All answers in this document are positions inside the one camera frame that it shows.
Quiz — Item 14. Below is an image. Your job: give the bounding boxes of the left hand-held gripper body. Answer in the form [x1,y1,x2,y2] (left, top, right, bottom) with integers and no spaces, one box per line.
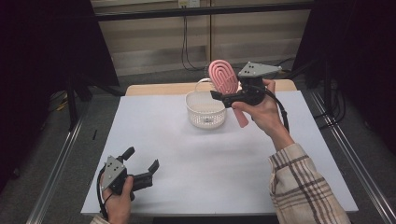
[98,154,154,202]

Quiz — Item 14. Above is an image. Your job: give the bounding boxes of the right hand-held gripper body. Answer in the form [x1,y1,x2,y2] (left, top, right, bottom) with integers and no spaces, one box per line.
[221,61,283,109]

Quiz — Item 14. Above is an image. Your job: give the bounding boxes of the white slotted plastic basket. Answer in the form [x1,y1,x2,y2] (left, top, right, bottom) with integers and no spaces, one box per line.
[185,77,227,130]

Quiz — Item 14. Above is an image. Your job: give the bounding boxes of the person's right hand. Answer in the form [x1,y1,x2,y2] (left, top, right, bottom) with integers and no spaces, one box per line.
[231,78,295,142]

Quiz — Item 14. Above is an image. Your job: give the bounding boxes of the person's left hand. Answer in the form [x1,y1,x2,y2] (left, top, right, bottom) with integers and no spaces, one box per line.
[102,175,134,224]

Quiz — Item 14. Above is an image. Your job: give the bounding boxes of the black metal stand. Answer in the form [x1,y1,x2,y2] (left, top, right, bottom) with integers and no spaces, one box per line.
[66,74,93,132]

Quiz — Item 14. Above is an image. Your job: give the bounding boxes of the black crossbar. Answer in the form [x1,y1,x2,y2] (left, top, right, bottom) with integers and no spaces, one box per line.
[92,2,314,22]

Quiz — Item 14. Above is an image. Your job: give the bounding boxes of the black curtain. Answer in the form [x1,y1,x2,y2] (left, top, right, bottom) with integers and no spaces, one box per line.
[0,0,120,188]
[292,0,396,153]

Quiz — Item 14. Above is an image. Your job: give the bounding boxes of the left hand-held gripper cable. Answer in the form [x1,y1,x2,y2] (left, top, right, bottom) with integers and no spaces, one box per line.
[96,167,110,220]

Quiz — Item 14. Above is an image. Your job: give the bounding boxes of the hand-held gripper cable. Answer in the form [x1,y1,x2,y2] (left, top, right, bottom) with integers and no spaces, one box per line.
[264,88,290,133]
[96,167,110,220]

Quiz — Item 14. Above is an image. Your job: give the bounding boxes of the right hand-held gripper cable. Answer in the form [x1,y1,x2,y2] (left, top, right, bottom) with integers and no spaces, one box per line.
[264,88,290,133]

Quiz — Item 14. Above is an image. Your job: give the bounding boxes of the metal floor rail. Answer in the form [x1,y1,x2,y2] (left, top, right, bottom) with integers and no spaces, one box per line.
[311,91,396,224]
[26,102,92,224]

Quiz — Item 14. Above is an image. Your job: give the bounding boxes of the black power cable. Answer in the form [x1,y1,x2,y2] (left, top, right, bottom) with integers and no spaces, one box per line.
[180,7,200,72]
[184,7,207,71]

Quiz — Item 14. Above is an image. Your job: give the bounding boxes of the black floor cables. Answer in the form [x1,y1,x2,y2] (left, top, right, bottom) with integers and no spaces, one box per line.
[314,83,347,129]

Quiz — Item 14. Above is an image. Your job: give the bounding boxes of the white wall power outlet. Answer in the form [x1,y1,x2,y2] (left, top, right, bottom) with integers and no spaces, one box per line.
[177,0,201,8]

